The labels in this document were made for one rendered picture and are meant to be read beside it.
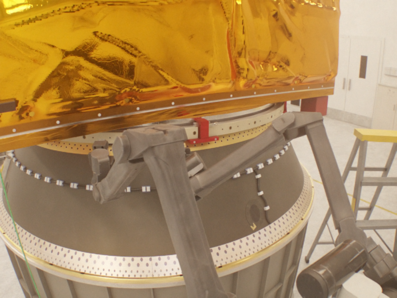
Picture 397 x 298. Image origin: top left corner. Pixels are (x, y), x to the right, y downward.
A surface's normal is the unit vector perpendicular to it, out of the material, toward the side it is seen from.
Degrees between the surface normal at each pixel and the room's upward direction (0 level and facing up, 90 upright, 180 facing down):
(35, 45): 95
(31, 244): 43
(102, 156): 12
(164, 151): 59
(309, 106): 90
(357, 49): 90
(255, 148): 53
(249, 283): 90
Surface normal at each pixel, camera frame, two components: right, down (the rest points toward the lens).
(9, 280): 0.00, -0.94
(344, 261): 0.22, -0.74
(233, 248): 0.31, -0.48
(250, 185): 0.54, -0.20
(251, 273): 0.54, 0.29
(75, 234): -0.17, -0.14
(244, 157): -0.34, -0.33
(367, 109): -0.80, 0.20
